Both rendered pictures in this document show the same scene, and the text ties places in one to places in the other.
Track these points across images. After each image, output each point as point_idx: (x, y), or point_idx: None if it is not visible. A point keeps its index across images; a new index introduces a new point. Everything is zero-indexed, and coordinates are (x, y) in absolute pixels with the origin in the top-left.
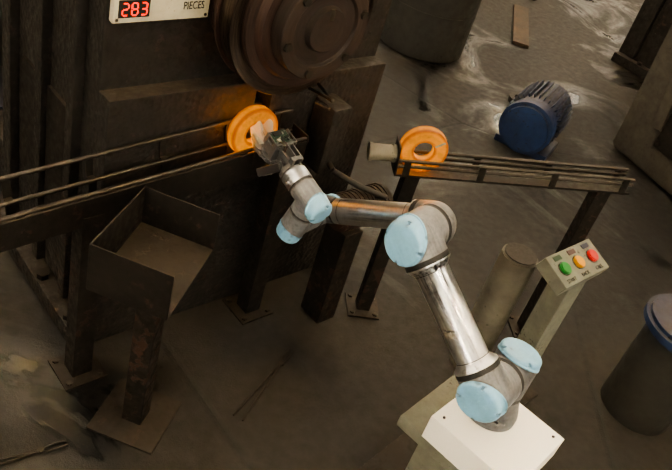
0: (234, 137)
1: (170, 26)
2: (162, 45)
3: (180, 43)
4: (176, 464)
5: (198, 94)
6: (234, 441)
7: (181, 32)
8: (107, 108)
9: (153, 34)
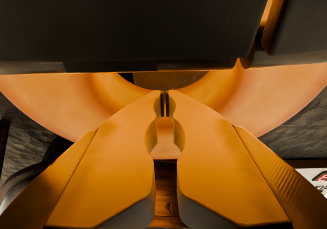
0: (321, 87)
1: (290, 152)
2: (312, 138)
3: (282, 139)
4: None
5: (314, 119)
6: None
7: (277, 147)
8: None
9: (318, 147)
